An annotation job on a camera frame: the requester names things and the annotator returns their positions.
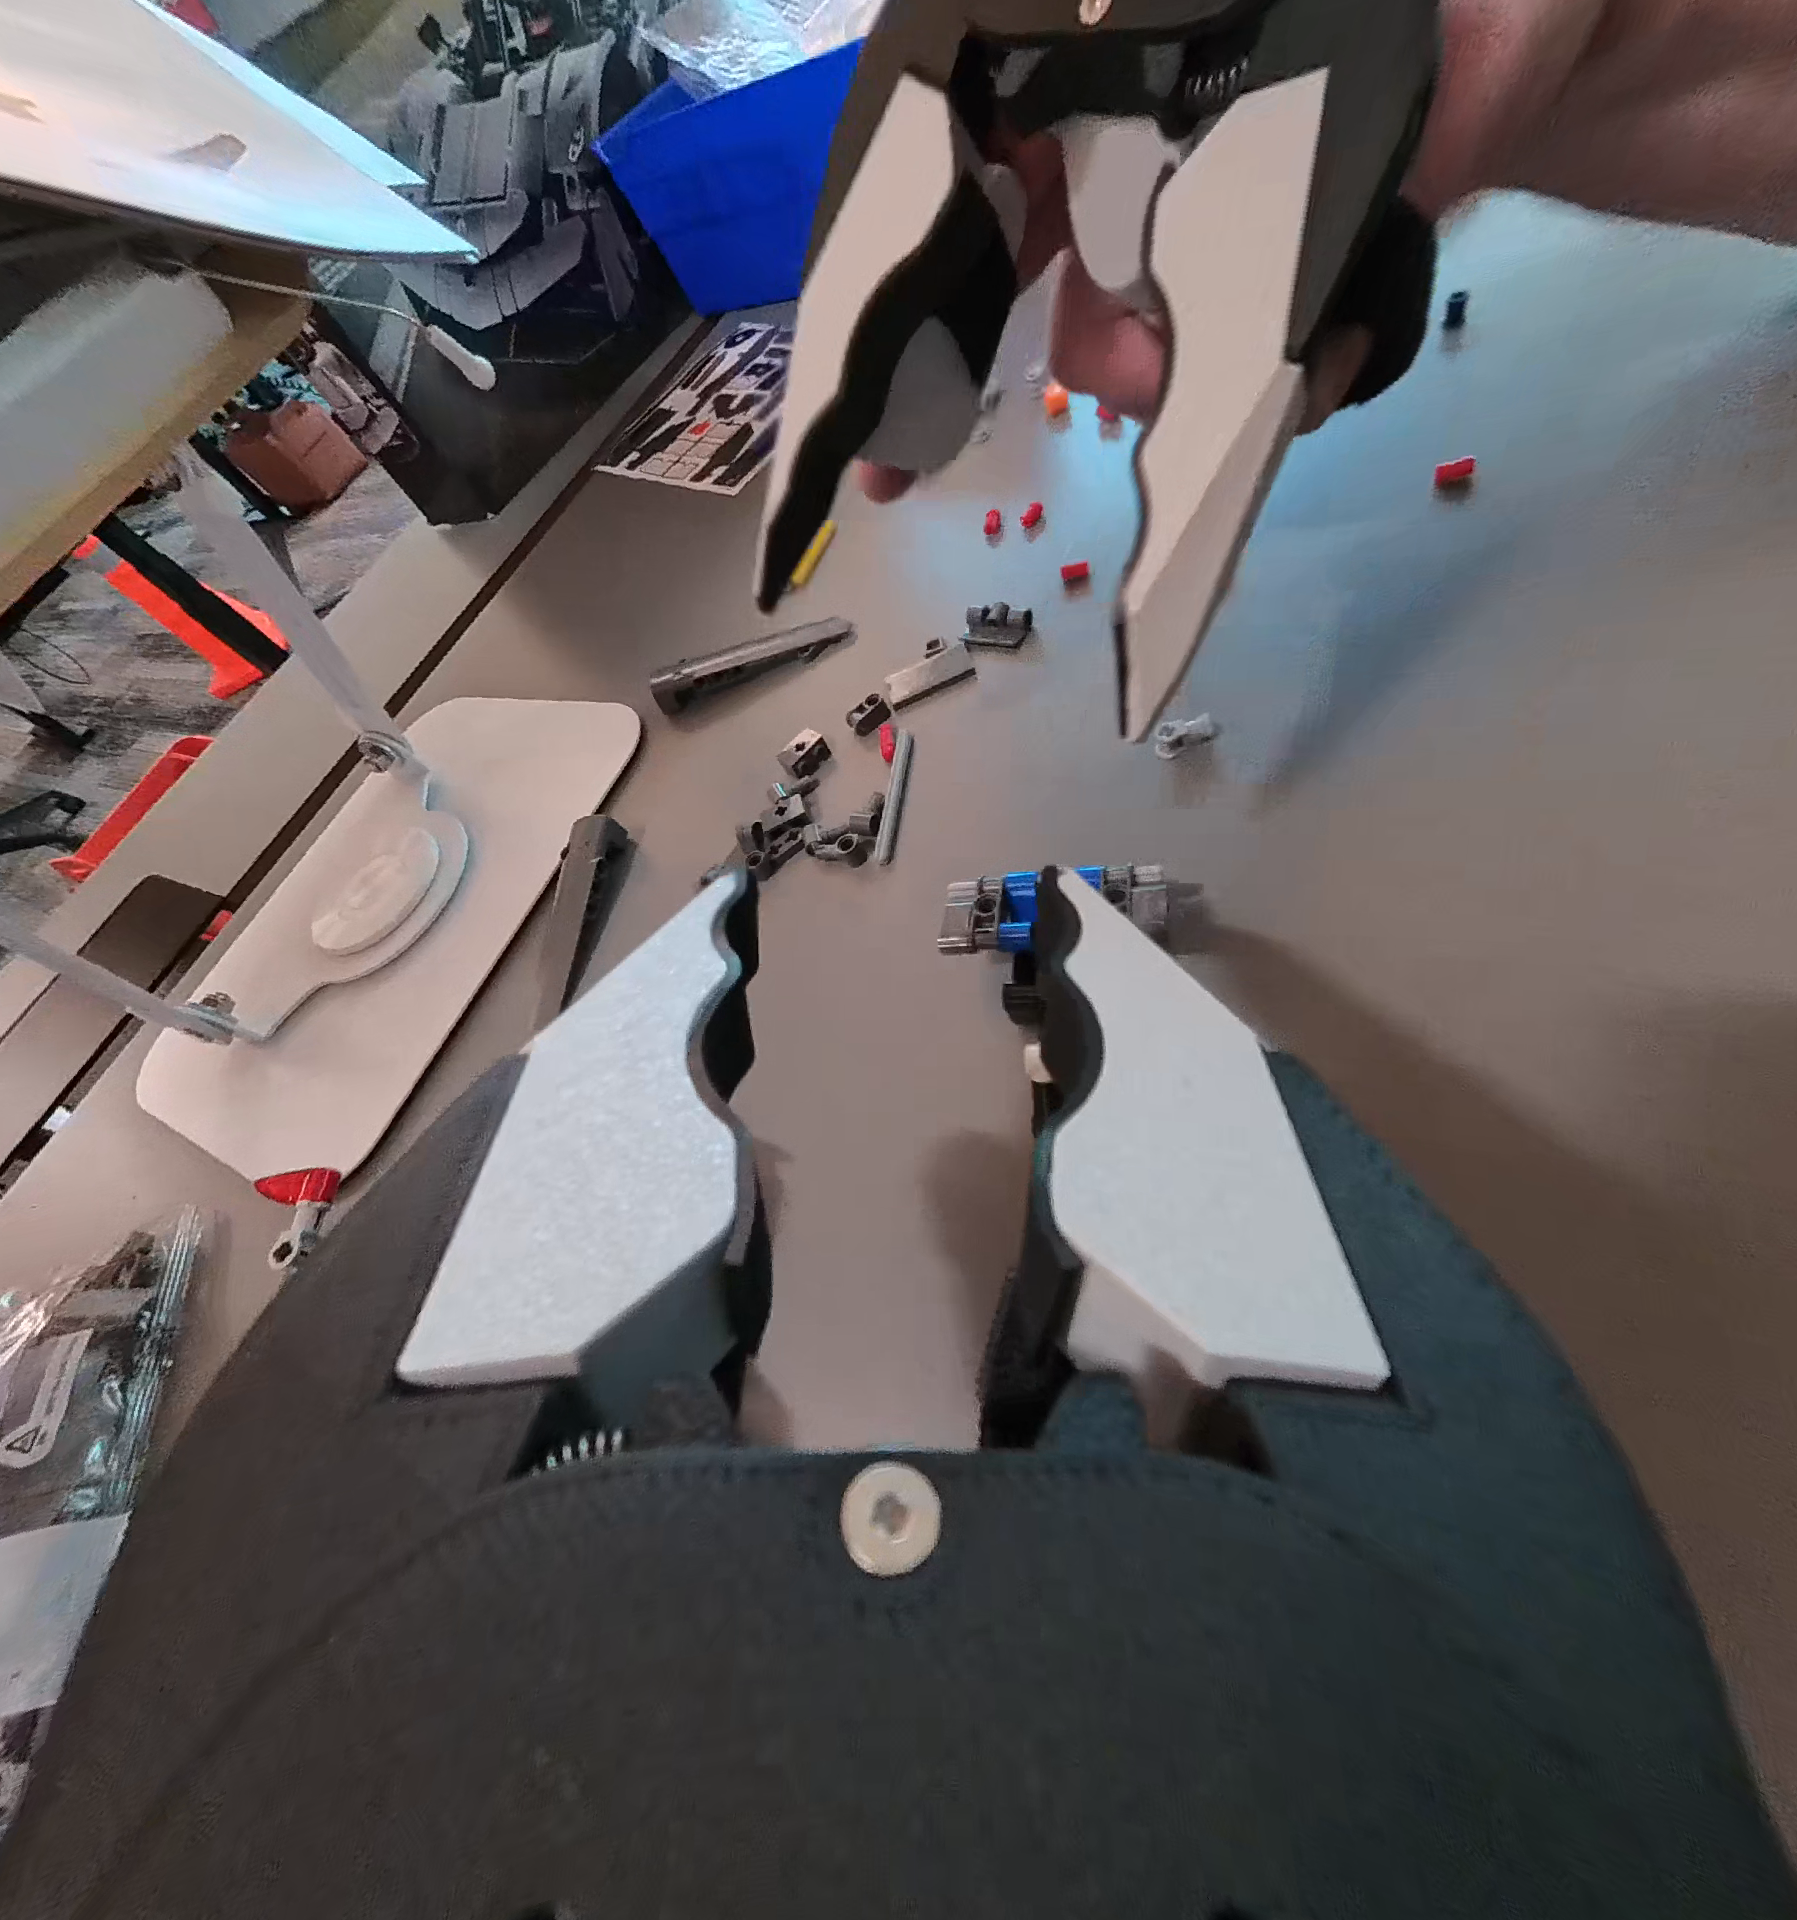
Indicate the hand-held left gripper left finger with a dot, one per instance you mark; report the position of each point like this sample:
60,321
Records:
600,1171

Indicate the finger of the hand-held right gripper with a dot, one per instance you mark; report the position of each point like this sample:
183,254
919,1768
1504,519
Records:
1228,435
869,331

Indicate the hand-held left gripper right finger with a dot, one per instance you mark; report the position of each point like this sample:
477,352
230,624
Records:
1200,1184

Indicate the blue and grey lego assembly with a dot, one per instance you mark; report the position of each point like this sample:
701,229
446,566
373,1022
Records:
987,908

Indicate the person's right forearm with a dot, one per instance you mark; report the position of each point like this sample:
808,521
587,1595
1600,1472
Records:
1768,136

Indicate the lego sticker sheet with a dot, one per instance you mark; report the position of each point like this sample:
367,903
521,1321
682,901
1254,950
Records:
704,419

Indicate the yellow lego piece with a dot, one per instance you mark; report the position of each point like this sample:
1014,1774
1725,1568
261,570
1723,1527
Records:
812,551

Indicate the dark grey toothed lego piece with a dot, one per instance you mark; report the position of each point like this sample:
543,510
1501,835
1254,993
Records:
591,886

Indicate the dark grey lego connector block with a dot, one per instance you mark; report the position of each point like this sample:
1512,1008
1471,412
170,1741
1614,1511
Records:
999,624

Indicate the light grey lego connector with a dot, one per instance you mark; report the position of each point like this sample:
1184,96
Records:
1182,731

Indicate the lego set box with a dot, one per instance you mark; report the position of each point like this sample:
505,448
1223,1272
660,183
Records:
538,224

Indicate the long dark grey lego beam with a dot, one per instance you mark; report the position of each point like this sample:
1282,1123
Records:
748,659

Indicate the black lego connector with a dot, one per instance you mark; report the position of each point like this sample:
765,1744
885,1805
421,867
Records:
869,709

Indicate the pile of dark lego connectors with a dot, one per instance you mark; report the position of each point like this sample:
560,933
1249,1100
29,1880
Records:
800,837

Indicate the dark grey lego connector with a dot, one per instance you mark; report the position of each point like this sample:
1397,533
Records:
800,750

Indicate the grey lego axle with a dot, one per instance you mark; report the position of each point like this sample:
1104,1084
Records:
895,802

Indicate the person's right hand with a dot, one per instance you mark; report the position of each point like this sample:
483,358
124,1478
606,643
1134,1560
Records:
1558,105

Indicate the blue plastic bin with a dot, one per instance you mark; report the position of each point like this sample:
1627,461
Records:
735,195

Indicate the clear plastic wrap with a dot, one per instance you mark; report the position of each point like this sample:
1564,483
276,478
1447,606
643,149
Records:
756,30

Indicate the white stand base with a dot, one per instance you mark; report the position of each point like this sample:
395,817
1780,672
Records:
538,764

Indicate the clear plastic parts bag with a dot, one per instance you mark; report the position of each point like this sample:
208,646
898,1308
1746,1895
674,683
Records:
45,1395

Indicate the white instruction booklet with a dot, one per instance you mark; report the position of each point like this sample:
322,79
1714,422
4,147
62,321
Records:
163,136

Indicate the orange metal frame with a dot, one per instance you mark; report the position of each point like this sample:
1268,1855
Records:
163,616

